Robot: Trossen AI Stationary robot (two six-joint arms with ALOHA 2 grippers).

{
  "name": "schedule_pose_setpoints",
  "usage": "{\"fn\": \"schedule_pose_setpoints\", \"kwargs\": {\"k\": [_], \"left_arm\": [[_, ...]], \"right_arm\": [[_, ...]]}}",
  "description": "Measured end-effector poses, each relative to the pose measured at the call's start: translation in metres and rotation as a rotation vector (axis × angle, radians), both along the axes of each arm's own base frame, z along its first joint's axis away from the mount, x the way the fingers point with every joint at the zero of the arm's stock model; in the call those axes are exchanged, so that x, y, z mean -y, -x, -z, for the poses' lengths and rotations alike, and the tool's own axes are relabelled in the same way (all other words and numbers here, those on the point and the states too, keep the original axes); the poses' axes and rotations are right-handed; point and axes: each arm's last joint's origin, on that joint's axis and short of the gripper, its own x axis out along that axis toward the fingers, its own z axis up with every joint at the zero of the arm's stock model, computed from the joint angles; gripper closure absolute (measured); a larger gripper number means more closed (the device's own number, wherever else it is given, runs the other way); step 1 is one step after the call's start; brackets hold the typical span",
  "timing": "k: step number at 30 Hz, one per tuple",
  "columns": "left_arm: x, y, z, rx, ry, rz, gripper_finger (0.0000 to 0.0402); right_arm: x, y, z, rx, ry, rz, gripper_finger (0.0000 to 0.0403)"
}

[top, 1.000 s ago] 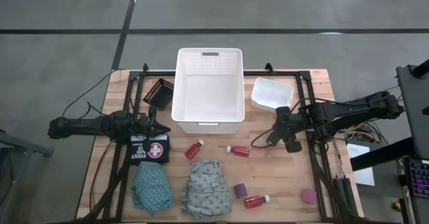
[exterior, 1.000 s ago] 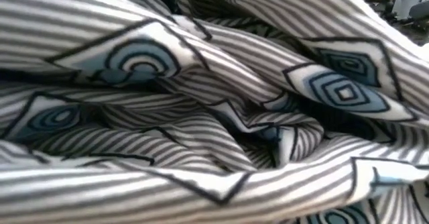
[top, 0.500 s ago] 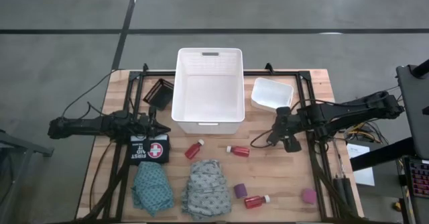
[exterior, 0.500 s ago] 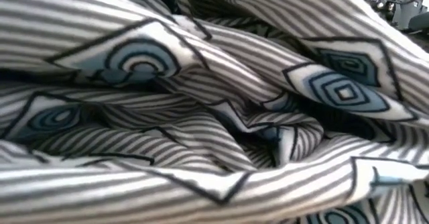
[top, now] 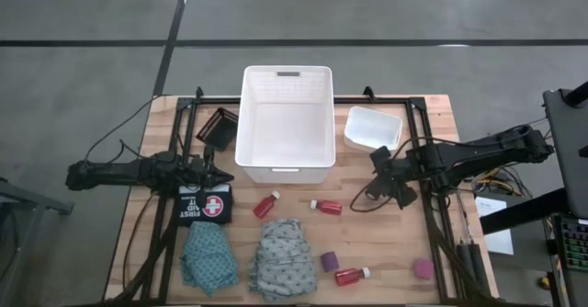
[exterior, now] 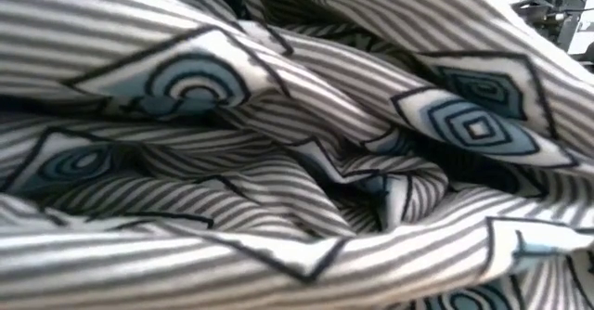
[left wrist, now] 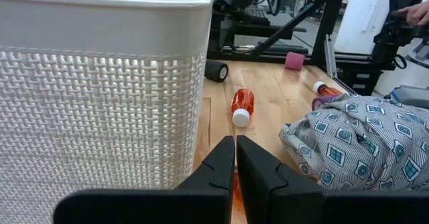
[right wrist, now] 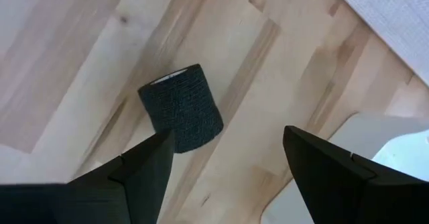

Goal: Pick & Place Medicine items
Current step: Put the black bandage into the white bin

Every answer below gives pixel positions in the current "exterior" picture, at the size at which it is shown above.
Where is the grey patterned cloth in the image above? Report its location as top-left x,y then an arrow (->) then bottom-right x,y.
0,0 -> 594,310

